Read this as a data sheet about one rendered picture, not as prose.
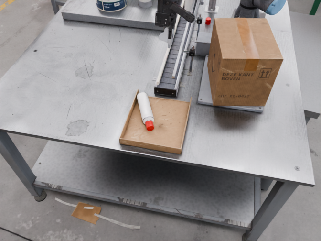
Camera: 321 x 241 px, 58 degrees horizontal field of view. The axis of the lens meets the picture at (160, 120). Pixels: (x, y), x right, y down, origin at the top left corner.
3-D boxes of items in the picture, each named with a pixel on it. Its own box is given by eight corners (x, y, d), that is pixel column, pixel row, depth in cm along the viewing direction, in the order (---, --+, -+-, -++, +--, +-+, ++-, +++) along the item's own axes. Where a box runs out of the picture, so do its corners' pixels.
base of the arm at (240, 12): (236, 9, 184) (239, -6, 177) (260, 14, 181) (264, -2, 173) (231, 21, 175) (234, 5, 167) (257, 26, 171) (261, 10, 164)
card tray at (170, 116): (138, 94, 141) (137, 89, 138) (190, 103, 137) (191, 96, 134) (119, 144, 122) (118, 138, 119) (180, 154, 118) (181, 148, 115)
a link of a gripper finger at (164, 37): (158, 46, 131) (160, 25, 126) (171, 48, 130) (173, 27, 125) (157, 48, 128) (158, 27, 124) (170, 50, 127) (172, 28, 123)
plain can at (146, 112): (145, 90, 134) (155, 123, 121) (148, 97, 138) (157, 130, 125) (134, 93, 134) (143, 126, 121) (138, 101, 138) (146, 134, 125)
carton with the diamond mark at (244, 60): (207, 64, 153) (214, 17, 132) (252, 64, 153) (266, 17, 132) (212, 106, 133) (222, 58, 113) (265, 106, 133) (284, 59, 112)
